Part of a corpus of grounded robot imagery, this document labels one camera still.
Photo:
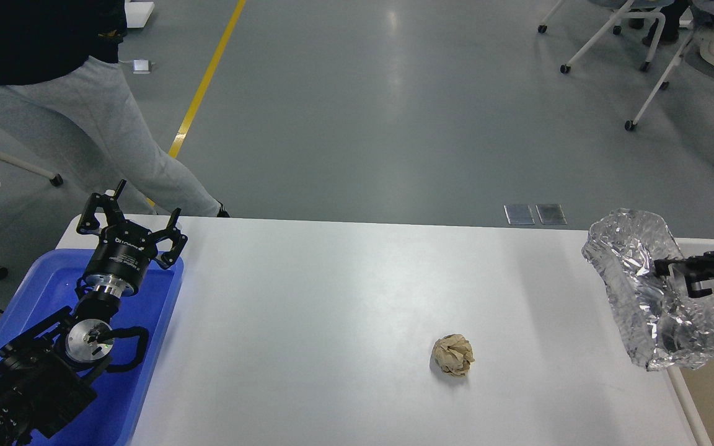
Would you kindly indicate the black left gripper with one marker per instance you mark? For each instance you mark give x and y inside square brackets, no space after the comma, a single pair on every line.
[125,251]

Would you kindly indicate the silver foil bag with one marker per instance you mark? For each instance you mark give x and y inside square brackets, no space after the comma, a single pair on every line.
[660,325]

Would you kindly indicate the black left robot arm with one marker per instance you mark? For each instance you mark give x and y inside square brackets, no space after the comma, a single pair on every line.
[47,372]

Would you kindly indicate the right floor outlet plate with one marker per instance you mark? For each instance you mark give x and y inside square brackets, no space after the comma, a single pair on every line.
[551,214]

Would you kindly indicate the floor outlet plate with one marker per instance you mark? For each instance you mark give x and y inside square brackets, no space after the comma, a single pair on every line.
[551,214]
[519,214]

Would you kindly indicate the white power adapter on floor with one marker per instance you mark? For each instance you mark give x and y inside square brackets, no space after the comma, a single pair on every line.
[139,66]

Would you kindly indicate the person in grey trousers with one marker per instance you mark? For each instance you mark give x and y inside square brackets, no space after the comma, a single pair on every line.
[64,96]

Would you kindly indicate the left floor outlet plate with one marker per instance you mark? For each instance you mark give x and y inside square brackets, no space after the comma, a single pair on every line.
[519,214]

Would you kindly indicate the white foam block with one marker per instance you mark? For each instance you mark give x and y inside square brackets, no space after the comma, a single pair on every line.
[138,13]

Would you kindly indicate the crumpled brown paper ball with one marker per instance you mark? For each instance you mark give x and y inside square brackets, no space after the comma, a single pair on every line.
[453,354]

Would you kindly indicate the white chair frame with castors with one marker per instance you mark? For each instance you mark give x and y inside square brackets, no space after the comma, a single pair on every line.
[621,10]

